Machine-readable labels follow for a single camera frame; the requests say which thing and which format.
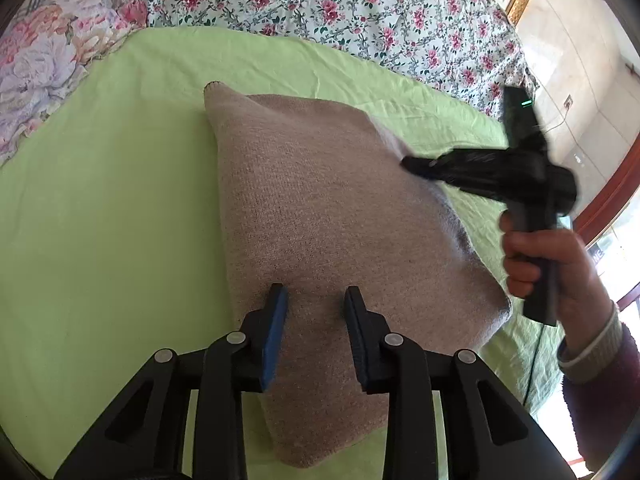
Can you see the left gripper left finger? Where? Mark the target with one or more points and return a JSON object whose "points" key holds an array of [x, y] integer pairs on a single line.
{"points": [[141, 434]]}

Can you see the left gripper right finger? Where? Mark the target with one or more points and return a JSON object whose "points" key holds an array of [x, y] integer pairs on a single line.
{"points": [[448, 416]]}

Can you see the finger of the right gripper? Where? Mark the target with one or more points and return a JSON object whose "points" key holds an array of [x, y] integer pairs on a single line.
{"points": [[428, 168]]}

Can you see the beige knit sweater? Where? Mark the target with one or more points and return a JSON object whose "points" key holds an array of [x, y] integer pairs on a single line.
{"points": [[313, 196]]}

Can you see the purple sleeved right forearm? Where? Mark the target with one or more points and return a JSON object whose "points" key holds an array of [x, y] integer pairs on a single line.
{"points": [[601, 389]]}

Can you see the person's right hand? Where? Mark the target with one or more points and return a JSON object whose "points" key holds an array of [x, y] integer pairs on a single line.
{"points": [[584, 306]]}

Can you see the rose floral white quilt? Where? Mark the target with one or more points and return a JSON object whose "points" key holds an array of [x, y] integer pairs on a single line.
{"points": [[465, 48]]}

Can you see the light green bed sheet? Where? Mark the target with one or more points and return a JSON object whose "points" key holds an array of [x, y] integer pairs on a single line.
{"points": [[110, 232]]}

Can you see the purple pink floral pillow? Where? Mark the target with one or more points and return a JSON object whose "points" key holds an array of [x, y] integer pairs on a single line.
{"points": [[46, 54]]}

